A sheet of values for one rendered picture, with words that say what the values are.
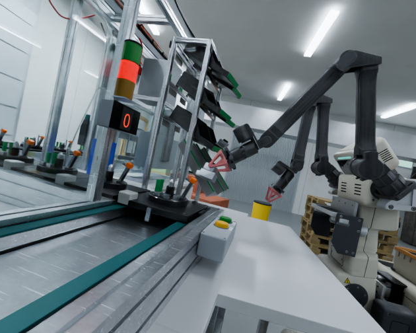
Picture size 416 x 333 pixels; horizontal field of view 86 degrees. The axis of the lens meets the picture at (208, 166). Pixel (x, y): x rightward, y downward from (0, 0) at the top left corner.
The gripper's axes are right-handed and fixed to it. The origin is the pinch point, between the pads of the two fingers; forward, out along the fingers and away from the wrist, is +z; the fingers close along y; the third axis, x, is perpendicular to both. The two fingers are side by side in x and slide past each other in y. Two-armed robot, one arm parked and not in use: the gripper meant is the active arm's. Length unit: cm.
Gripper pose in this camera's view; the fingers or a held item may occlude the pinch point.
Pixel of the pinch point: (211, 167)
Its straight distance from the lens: 91.1
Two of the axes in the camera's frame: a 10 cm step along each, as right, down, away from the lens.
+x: 3.8, 8.1, -4.5
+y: -2.3, -3.9, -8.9
